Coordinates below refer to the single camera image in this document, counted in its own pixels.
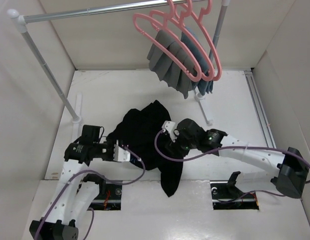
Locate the metal clothes rack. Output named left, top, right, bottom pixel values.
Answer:
left=6, top=0, right=232, bottom=141

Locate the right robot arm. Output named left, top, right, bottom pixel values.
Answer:
left=162, top=118, right=310, bottom=199

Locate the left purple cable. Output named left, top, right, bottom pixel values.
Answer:
left=34, top=144, right=147, bottom=240

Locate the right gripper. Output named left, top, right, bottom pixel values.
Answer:
left=165, top=128, right=198, bottom=162

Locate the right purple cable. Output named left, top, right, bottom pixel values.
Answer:
left=154, top=129, right=310, bottom=198

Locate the rear pink hanger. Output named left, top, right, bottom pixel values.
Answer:
left=174, top=0, right=222, bottom=82

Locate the middle pink hanger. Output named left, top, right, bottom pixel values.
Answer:
left=148, top=0, right=215, bottom=82

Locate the aluminium rail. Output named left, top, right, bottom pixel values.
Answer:
left=244, top=70, right=276, bottom=148

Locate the purple cable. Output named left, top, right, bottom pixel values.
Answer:
left=34, top=144, right=147, bottom=240
left=154, top=129, right=310, bottom=198

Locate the grey t shirt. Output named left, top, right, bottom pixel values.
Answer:
left=147, top=30, right=197, bottom=99

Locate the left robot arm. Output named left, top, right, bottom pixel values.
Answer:
left=29, top=125, right=130, bottom=240

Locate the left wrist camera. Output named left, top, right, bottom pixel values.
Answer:
left=113, top=144, right=131, bottom=163

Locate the black t shirt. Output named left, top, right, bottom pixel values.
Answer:
left=107, top=100, right=183, bottom=197

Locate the front pink hanger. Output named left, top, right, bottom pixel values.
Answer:
left=133, top=10, right=207, bottom=82

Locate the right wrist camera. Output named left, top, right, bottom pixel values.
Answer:
left=162, top=120, right=179, bottom=142

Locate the pink hanger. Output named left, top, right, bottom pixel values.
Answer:
left=133, top=10, right=207, bottom=82
left=174, top=0, right=222, bottom=82
left=148, top=0, right=215, bottom=82

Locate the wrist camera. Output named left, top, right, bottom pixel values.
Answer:
left=162, top=120, right=179, bottom=142
left=113, top=144, right=131, bottom=163

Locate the blue t shirt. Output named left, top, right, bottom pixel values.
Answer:
left=181, top=32, right=213, bottom=96

